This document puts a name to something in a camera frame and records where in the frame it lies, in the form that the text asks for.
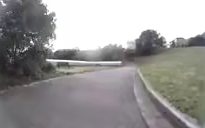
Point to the row of distant trees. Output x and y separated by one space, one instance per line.
90 53

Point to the large dark tree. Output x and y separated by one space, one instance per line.
18 40

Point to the grey concrete kerb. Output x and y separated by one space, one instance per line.
153 105

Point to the grass slope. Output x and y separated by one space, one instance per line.
183 73

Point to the grass verge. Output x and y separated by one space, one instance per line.
71 70

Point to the grey asphalt road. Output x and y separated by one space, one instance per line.
90 100

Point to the building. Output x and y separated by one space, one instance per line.
179 42

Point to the dark bushes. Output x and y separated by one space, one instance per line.
201 39

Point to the white guardrail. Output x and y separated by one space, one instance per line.
85 62

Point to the dark round tree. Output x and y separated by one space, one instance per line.
149 41

